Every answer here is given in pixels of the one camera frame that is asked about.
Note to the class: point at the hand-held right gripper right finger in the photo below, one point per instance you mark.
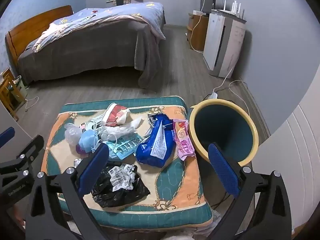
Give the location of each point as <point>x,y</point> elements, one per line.
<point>223,172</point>

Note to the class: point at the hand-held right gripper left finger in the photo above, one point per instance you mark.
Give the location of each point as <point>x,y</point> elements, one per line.
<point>93,170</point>

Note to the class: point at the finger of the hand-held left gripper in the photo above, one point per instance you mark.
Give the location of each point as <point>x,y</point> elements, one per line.
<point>31,147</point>
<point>7,135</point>

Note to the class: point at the silver foil sachet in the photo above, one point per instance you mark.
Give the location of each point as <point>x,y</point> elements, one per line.
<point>78,162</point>

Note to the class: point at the black plastic bag white label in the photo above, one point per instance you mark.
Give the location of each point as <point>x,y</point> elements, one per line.
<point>120,196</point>

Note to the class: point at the teal blister pack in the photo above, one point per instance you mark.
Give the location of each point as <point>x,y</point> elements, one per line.
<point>125,145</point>

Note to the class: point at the white tissue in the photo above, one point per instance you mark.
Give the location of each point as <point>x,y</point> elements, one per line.
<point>126,128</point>

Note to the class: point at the yellow rimmed teal bin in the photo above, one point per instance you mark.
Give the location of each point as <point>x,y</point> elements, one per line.
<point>215,120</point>

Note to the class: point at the small purple object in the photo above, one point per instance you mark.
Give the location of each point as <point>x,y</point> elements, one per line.
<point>83,149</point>

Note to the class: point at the blue face mask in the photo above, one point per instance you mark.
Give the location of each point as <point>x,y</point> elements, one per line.
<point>87,139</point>

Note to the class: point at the clear crumpled plastic cup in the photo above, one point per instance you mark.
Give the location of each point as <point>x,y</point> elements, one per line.
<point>72,133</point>

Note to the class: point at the wooden chair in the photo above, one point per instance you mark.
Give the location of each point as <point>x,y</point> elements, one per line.
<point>10,92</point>

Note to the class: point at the white barcode packet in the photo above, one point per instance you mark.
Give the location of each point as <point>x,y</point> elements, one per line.
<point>91,125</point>

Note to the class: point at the printed teal orange cushion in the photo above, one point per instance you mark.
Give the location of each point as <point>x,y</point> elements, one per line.
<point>175,177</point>

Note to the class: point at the green bucket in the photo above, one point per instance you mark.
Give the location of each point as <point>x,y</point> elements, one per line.
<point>21,87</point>

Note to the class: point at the pink plastic packet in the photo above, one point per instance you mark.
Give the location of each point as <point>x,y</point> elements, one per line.
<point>183,140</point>

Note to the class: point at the red and white packet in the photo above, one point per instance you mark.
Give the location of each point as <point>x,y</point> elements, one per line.
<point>115,115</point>

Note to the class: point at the blue plastic packet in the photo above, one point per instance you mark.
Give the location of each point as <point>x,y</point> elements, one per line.
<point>155,147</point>

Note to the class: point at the white power strip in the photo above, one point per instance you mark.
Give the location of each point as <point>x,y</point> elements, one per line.
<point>213,96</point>

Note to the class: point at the wooden bed headboard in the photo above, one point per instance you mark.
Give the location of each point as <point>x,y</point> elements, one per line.
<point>30,27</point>

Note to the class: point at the bed with grey blanket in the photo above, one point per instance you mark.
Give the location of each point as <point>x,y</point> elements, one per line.
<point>100,45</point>

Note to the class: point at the white air purifier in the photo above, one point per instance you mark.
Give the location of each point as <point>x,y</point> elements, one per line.
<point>222,45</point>

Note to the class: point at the wooden cabinet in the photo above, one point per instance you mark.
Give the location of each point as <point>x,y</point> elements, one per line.
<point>198,32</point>

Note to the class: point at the blue printed quilt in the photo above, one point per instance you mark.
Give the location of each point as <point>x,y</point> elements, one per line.
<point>112,15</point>

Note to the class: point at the small white box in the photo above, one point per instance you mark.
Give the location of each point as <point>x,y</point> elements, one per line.
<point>200,13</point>

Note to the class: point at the white router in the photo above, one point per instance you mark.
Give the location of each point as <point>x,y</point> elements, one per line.
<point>232,11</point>

